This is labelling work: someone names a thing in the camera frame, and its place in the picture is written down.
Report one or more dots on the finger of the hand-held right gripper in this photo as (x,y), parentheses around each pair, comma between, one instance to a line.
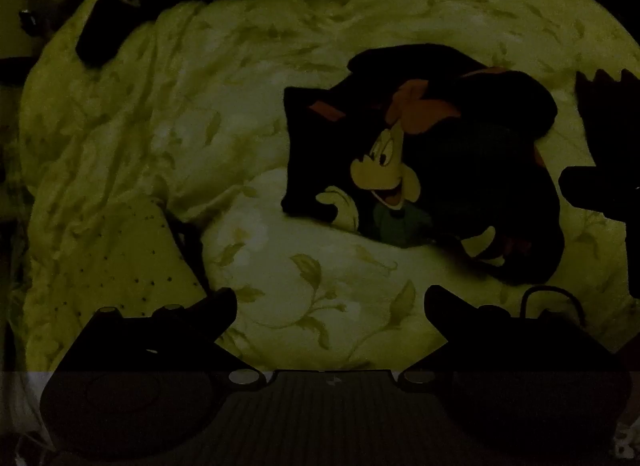
(595,191)

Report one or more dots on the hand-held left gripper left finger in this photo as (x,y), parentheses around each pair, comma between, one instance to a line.
(220,303)

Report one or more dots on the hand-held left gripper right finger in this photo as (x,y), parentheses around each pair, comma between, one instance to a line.
(442,303)

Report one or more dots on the black cartoon print garment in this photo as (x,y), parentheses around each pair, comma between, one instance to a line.
(465,175)

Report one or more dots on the dark jagged cloth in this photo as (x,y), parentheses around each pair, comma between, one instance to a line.
(610,115)

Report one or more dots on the white polka dot garment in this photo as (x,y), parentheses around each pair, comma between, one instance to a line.
(125,256)

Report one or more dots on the leaf print blanket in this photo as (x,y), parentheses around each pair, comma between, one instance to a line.
(210,110)

